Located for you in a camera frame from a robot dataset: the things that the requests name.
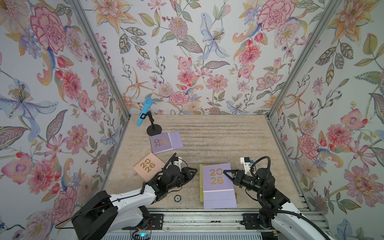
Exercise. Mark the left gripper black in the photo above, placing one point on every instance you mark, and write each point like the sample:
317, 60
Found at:
188, 176

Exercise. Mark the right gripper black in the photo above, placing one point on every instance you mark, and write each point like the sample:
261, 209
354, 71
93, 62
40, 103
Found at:
239, 177

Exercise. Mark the purple calendar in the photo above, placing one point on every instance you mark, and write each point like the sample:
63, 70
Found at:
166, 142
218, 189

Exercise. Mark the pink calendar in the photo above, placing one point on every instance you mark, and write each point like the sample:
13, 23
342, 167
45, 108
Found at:
148, 166

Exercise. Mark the yellow-green calendar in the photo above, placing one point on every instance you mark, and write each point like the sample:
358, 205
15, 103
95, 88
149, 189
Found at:
201, 179

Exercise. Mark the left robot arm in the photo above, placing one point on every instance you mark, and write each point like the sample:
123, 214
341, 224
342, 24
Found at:
105, 213

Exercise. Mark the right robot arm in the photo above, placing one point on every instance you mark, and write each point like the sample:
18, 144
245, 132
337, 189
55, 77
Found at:
277, 211

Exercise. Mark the black microphone stand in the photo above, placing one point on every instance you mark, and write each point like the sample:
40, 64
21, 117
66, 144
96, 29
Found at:
153, 129

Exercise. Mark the blue microphone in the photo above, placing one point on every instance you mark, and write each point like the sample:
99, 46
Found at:
147, 105

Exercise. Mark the left corner aluminium profile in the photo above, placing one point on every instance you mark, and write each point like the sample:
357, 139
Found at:
91, 37

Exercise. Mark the corner aluminium profile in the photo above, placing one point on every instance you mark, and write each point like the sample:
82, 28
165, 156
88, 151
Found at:
91, 37
325, 18

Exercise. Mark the right corner aluminium profile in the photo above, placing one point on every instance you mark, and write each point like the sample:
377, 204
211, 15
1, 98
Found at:
325, 18

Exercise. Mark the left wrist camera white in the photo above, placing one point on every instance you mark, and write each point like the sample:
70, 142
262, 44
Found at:
177, 162

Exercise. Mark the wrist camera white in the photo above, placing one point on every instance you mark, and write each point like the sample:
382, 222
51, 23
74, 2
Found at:
247, 163
177, 162

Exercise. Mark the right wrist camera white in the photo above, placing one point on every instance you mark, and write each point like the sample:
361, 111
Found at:
247, 163

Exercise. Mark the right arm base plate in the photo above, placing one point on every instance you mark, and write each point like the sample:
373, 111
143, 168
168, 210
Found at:
257, 221

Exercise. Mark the aluminium rail frame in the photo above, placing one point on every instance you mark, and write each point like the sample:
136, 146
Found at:
205, 226

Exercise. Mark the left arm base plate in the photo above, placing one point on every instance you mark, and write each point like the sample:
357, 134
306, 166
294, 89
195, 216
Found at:
154, 222

